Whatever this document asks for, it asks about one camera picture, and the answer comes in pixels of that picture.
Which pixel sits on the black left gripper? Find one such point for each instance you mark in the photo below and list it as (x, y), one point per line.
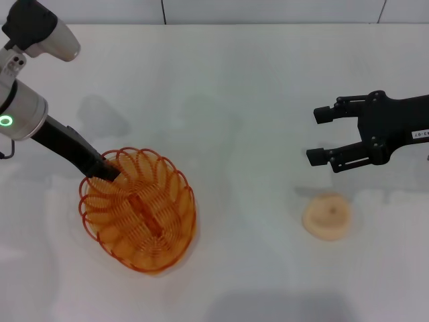
(67, 144)

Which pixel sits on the round beige bread bun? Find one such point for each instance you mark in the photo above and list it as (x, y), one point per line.
(326, 218)

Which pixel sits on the white tablecloth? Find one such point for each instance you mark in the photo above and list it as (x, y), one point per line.
(234, 100)

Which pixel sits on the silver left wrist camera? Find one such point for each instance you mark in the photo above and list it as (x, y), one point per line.
(50, 37)

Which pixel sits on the orange woven plastic basket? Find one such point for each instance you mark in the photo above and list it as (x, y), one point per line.
(147, 219)

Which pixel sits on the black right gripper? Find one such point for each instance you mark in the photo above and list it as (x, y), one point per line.
(392, 120)

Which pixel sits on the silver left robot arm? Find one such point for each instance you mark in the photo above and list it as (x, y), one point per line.
(23, 110)

